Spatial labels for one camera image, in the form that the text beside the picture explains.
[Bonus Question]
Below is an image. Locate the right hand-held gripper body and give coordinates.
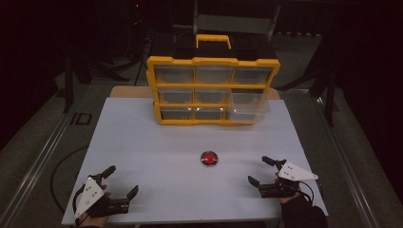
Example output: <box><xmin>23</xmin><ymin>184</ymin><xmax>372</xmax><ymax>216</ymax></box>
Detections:
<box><xmin>258</xmin><ymin>161</ymin><xmax>319</xmax><ymax>200</ymax></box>

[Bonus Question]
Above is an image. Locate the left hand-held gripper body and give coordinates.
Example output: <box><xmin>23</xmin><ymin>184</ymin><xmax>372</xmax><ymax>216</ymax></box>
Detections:
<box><xmin>73</xmin><ymin>174</ymin><xmax>131</xmax><ymax>219</ymax></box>

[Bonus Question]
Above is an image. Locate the person's right hand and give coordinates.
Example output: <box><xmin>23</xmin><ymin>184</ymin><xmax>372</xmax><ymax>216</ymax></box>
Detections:
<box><xmin>273</xmin><ymin>177</ymin><xmax>302</xmax><ymax>205</ymax></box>

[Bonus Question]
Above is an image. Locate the person's left hand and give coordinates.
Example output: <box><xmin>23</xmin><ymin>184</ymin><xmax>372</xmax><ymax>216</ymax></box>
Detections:
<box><xmin>77</xmin><ymin>189</ymin><xmax>112</xmax><ymax>228</ymax></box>

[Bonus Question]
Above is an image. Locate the round red button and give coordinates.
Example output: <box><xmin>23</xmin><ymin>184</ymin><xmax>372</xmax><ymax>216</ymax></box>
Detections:
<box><xmin>200</xmin><ymin>150</ymin><xmax>220</xmax><ymax>168</ymax></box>

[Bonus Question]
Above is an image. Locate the clear plastic drawer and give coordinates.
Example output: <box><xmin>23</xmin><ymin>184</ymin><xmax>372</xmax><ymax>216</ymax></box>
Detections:
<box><xmin>225</xmin><ymin>91</ymin><xmax>271</xmax><ymax>124</ymax></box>

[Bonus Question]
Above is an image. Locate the white board mat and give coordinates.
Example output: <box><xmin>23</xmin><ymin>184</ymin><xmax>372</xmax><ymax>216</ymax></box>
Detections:
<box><xmin>61</xmin><ymin>97</ymin><xmax>329</xmax><ymax>226</ymax></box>

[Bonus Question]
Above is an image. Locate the black tripod stand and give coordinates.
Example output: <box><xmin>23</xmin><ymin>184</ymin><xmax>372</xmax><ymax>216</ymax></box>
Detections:
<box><xmin>61</xmin><ymin>53</ymin><xmax>128</xmax><ymax>115</ymax></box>
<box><xmin>278</xmin><ymin>56</ymin><xmax>339</xmax><ymax>127</ymax></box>

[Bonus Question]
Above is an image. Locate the yellow drawer organiser cabinet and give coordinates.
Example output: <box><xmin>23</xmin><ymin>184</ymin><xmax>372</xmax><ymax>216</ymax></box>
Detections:
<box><xmin>145</xmin><ymin>33</ymin><xmax>281</xmax><ymax>126</ymax></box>

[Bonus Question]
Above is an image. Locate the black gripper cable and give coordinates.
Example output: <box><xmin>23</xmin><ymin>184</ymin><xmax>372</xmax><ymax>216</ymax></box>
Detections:
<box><xmin>297</xmin><ymin>180</ymin><xmax>325</xmax><ymax>207</ymax></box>
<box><xmin>71</xmin><ymin>183</ymin><xmax>87</xmax><ymax>224</ymax></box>

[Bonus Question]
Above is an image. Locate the black floor cable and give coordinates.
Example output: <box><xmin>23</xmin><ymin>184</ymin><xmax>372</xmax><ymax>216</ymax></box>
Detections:
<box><xmin>49</xmin><ymin>145</ymin><xmax>89</xmax><ymax>215</ymax></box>

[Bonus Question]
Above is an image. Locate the aluminium frame rail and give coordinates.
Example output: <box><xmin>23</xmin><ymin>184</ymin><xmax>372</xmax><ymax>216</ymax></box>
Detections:
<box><xmin>0</xmin><ymin>84</ymin><xmax>93</xmax><ymax>228</ymax></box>
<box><xmin>312</xmin><ymin>91</ymin><xmax>382</xmax><ymax>228</ymax></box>

